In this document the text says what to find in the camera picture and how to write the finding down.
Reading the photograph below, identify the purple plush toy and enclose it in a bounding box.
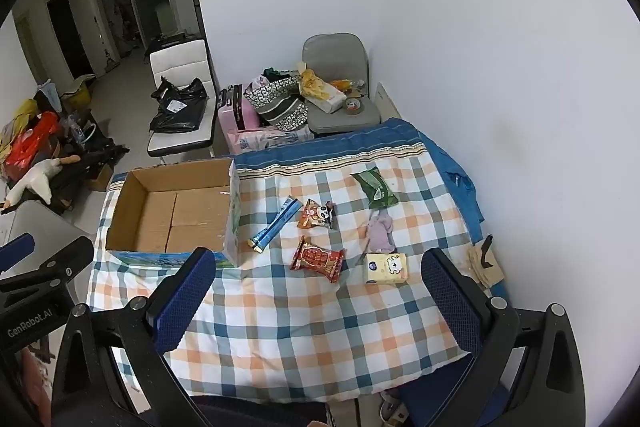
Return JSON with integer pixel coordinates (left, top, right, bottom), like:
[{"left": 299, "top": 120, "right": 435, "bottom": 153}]
[{"left": 364, "top": 212, "right": 396, "bottom": 254}]

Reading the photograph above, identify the pink suitcase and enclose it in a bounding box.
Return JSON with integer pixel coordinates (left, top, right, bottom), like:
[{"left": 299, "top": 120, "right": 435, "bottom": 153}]
[{"left": 216, "top": 84, "right": 262, "bottom": 144}]

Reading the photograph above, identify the panda print snack packet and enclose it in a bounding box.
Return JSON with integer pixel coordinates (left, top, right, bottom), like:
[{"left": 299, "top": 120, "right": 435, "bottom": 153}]
[{"left": 297, "top": 198, "right": 336, "bottom": 229}]

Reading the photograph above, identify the small cardboard box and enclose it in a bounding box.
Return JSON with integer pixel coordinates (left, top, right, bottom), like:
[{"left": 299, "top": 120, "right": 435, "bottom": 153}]
[{"left": 86, "top": 164, "right": 115, "bottom": 192}]

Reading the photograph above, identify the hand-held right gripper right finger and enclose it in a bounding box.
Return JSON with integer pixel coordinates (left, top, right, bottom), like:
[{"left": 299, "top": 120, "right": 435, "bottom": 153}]
[{"left": 421, "top": 248, "right": 587, "bottom": 427}]

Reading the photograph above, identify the blue striped bedsheet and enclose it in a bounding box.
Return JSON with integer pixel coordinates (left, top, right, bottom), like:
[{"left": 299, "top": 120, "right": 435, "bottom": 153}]
[{"left": 232, "top": 118, "right": 487, "bottom": 225}]

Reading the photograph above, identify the white tissue pack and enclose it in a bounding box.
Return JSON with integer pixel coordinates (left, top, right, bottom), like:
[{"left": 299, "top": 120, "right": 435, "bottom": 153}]
[{"left": 300, "top": 79, "right": 347, "bottom": 114}]

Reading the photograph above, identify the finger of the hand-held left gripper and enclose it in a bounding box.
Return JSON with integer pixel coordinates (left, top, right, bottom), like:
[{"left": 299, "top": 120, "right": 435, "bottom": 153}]
[
  {"left": 0, "top": 233, "right": 37, "bottom": 274},
  {"left": 0, "top": 236, "right": 96, "bottom": 294}
]

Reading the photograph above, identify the floral cloth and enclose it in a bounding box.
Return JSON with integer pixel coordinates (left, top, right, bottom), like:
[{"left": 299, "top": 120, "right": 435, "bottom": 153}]
[{"left": 227, "top": 127, "right": 314, "bottom": 156}]

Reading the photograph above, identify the long blue snack packet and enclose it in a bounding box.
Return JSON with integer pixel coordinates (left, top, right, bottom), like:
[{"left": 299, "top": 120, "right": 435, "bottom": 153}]
[{"left": 247, "top": 197, "right": 304, "bottom": 254}]

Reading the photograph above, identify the white chair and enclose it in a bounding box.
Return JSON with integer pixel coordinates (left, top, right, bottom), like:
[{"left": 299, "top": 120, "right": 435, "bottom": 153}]
[{"left": 146, "top": 38, "right": 217, "bottom": 158}]

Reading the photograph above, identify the red plastic bag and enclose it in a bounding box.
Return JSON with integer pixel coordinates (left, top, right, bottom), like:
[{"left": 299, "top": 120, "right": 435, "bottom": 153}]
[{"left": 4, "top": 111, "right": 62, "bottom": 181}]

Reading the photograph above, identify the yellow plastic bag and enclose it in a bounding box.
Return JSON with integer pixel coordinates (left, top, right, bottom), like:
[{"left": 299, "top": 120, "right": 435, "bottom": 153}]
[{"left": 0, "top": 99, "right": 40, "bottom": 158}]

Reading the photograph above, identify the plaid blanket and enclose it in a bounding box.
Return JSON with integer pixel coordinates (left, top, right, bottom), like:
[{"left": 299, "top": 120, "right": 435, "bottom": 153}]
[{"left": 87, "top": 151, "right": 483, "bottom": 404}]

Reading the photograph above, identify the red snack packet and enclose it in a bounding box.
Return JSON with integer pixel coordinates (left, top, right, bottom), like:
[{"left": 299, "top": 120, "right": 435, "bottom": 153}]
[{"left": 289, "top": 235, "right": 347, "bottom": 284}]

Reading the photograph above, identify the green tissue packet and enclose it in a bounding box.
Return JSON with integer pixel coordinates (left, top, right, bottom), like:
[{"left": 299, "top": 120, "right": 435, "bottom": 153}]
[{"left": 349, "top": 168, "right": 400, "bottom": 210}]

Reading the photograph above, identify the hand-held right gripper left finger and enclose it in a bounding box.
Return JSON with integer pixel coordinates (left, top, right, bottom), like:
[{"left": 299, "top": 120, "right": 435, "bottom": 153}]
[{"left": 50, "top": 247, "right": 217, "bottom": 427}]

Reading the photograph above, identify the yellow tissue pack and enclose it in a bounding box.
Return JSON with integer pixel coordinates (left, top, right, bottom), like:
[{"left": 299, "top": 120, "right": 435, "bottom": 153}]
[{"left": 362, "top": 252, "right": 408, "bottom": 285}]

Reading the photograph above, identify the white goose plush toy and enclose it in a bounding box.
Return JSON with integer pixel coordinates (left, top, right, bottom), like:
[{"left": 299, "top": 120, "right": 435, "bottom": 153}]
[{"left": 0, "top": 157, "right": 82, "bottom": 215}]

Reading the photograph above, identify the grey chair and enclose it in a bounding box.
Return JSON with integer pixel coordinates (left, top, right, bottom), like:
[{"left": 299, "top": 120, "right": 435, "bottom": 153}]
[{"left": 301, "top": 33, "right": 383, "bottom": 138}]

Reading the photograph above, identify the black and white patterned bag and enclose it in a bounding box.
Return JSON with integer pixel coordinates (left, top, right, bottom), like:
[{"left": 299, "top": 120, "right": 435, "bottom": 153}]
[{"left": 243, "top": 76, "right": 311, "bottom": 132}]

